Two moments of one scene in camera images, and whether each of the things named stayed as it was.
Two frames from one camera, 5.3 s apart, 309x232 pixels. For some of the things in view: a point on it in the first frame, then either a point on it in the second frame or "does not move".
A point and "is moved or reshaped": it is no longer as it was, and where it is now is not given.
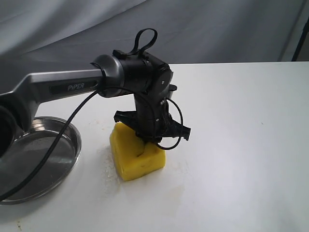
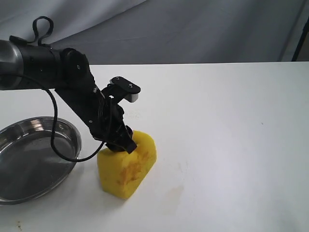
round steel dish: (26, 150) does not move
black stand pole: (303, 34) does not move
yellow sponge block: (134, 158) is moved or reshaped
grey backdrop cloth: (39, 36) does not move
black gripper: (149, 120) -> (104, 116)
